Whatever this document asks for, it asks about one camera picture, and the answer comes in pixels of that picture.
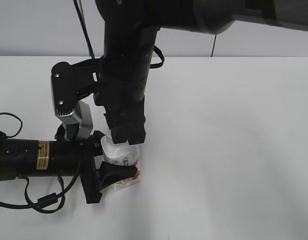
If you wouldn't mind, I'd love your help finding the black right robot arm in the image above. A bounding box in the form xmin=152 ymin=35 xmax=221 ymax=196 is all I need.
xmin=96 ymin=0 xmax=308 ymax=191

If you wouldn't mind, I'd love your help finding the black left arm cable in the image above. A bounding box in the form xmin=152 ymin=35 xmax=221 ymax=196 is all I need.
xmin=0 ymin=112 xmax=82 ymax=215

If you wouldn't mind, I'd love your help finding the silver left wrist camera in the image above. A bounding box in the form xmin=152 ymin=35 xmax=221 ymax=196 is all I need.
xmin=62 ymin=100 xmax=93 ymax=141

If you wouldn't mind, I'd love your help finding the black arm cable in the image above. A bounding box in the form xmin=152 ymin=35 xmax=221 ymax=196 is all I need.
xmin=73 ymin=0 xmax=166 ymax=70
xmin=0 ymin=112 xmax=82 ymax=215

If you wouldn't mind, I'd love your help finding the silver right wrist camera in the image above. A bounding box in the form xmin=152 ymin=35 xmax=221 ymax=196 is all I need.
xmin=50 ymin=61 xmax=105 ymax=125

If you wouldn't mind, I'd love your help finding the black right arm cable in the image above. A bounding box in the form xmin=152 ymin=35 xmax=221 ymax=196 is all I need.
xmin=73 ymin=0 xmax=166 ymax=70

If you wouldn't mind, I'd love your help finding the white yogurt bottle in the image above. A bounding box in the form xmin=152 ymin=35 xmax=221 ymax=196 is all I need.
xmin=101 ymin=128 xmax=141 ymax=191

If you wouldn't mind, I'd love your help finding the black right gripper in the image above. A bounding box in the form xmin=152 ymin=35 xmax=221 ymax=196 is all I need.
xmin=94 ymin=82 xmax=146 ymax=145

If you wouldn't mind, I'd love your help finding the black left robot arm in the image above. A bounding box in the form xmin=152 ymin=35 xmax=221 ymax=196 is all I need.
xmin=0 ymin=131 xmax=104 ymax=204

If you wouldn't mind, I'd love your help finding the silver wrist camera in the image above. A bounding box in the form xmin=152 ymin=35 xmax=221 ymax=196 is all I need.
xmin=62 ymin=100 xmax=93 ymax=141
xmin=50 ymin=61 xmax=105 ymax=125

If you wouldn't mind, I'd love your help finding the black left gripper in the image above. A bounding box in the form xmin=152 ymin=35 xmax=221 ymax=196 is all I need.
xmin=79 ymin=130 xmax=138 ymax=204

